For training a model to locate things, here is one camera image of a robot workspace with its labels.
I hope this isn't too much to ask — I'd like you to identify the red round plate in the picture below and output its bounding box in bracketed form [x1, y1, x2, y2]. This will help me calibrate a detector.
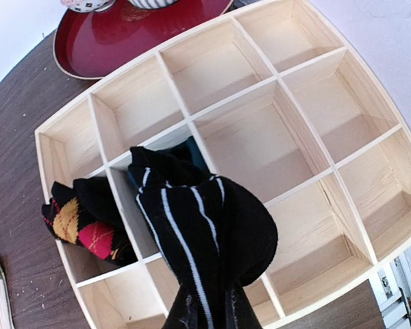
[53, 0, 232, 80]

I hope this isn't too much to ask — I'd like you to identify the black white striped sock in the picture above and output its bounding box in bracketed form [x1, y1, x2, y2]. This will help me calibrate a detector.
[128, 146, 278, 329]

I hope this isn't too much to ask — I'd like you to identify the wooden compartment box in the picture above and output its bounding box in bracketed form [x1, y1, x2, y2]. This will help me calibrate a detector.
[35, 1, 411, 328]

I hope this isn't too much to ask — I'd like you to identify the white patterned bowl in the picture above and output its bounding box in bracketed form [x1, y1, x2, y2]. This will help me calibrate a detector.
[60, 0, 115, 13]

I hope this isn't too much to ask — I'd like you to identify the teal rolled sock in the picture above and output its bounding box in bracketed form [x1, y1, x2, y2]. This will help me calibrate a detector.
[127, 136, 210, 188]

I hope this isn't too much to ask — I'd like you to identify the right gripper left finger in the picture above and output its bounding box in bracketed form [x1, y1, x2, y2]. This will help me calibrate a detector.
[162, 286, 206, 329]

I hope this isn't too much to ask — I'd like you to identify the grey striped cup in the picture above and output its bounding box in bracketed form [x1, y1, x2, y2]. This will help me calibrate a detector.
[129, 0, 177, 10]

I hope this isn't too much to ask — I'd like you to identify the black argyle rolled sock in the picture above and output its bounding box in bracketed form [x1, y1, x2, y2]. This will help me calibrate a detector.
[41, 177, 138, 267]

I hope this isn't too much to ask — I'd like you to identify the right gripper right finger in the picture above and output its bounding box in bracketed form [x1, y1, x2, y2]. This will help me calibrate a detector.
[224, 282, 262, 329]

